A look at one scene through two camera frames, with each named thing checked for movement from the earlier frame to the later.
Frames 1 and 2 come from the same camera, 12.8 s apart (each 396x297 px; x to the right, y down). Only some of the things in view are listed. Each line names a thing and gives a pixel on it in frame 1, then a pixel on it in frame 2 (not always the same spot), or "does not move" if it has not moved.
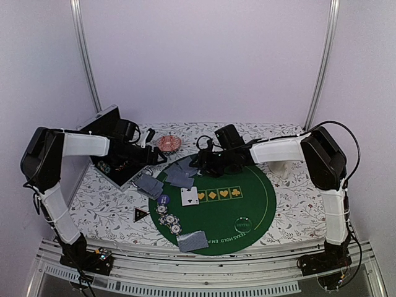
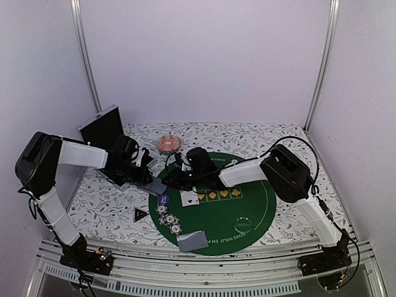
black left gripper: [151, 160] to [142, 179]
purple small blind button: [163, 199] does not move
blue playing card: [192, 241] does not move
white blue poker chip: [161, 208] does not move
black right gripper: [203, 157] to [176, 180]
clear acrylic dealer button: [242, 224] does not move
